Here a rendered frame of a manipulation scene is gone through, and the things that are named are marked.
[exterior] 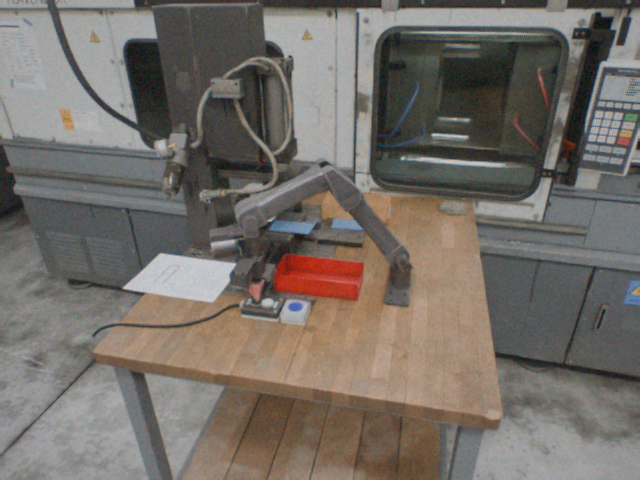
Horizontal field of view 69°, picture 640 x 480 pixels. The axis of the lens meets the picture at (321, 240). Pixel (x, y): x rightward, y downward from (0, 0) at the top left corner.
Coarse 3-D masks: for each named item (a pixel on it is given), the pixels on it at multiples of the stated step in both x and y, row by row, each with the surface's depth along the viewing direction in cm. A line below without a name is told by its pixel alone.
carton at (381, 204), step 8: (328, 192) 185; (328, 200) 186; (368, 200) 183; (376, 200) 182; (384, 200) 182; (328, 208) 176; (336, 208) 175; (376, 208) 171; (384, 208) 171; (328, 216) 177; (336, 216) 177; (344, 216) 176; (384, 216) 172
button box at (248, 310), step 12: (276, 300) 129; (252, 312) 126; (264, 312) 125; (276, 312) 125; (108, 324) 126; (120, 324) 125; (132, 324) 124; (144, 324) 124; (156, 324) 124; (168, 324) 124; (180, 324) 124
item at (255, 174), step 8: (224, 168) 151; (232, 168) 152; (240, 168) 152; (248, 168) 152; (256, 168) 148; (264, 168) 152; (272, 168) 148; (280, 168) 145; (288, 168) 148; (296, 168) 148; (224, 176) 148; (232, 176) 148; (240, 176) 147; (248, 176) 146; (256, 176) 146; (264, 176) 145; (272, 176) 145; (280, 176) 144; (288, 176) 143; (296, 176) 143; (280, 184) 144
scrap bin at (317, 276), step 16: (288, 256) 145; (304, 256) 144; (288, 272) 146; (304, 272) 146; (320, 272) 145; (336, 272) 144; (352, 272) 143; (288, 288) 136; (304, 288) 135; (320, 288) 134; (336, 288) 133; (352, 288) 131
